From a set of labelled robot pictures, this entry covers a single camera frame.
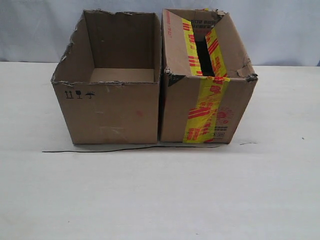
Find cardboard box with yellow tape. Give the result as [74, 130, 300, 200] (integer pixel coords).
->
[160, 9, 258, 144]

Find open plain cardboard box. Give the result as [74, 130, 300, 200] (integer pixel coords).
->
[51, 10, 162, 145]

